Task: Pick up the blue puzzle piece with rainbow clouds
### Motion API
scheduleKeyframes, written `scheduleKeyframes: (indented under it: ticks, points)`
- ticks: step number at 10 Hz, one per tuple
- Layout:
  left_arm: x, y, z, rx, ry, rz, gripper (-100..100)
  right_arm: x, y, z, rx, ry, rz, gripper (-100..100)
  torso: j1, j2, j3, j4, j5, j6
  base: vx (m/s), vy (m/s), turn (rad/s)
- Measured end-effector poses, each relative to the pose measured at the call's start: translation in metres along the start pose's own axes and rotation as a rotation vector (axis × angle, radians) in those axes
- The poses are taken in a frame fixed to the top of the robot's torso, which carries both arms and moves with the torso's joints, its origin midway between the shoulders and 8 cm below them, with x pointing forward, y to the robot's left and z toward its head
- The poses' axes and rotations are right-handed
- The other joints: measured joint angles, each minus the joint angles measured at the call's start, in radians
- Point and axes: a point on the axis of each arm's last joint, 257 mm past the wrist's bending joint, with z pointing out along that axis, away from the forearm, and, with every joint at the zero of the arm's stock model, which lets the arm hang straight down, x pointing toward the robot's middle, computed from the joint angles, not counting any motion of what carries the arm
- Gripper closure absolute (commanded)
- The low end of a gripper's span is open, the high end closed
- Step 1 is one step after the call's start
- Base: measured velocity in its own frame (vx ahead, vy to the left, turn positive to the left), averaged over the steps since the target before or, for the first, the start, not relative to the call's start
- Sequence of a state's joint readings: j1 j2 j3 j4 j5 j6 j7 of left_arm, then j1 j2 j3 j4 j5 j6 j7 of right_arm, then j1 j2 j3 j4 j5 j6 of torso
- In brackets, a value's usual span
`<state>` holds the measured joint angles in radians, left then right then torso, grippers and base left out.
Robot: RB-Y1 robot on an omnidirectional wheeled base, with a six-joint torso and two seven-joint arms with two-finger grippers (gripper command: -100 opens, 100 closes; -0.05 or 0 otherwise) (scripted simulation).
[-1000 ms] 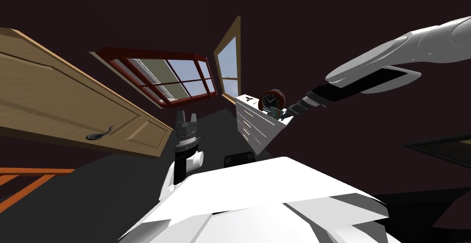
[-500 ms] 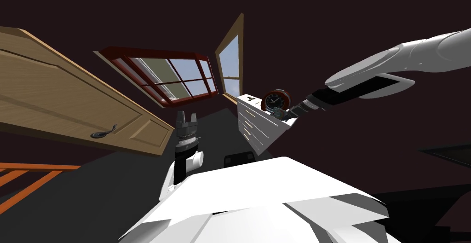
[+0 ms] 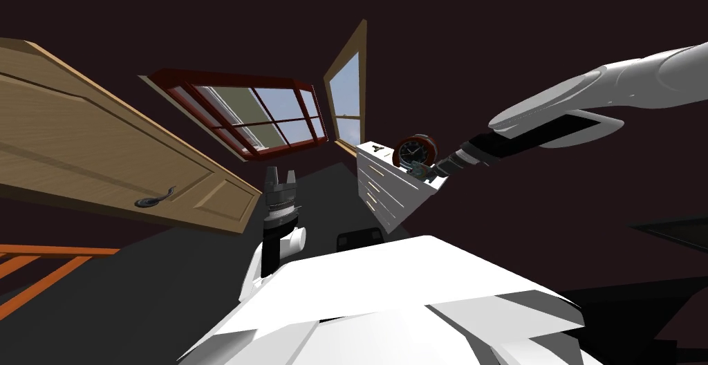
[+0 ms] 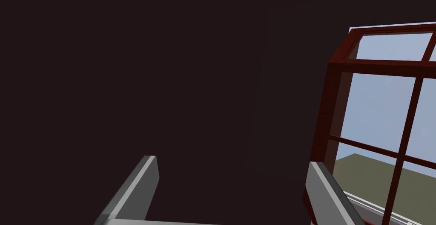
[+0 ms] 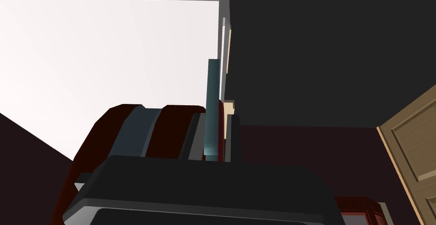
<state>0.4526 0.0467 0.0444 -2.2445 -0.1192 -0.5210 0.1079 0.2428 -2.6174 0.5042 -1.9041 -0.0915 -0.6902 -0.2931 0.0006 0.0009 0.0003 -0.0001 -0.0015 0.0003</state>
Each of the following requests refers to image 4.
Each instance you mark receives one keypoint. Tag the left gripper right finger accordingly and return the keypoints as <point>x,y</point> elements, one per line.
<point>328,197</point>

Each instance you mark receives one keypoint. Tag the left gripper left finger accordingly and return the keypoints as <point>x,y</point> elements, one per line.
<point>136,194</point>

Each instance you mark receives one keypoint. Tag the red framed window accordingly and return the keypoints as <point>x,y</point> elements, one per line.
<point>378,116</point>

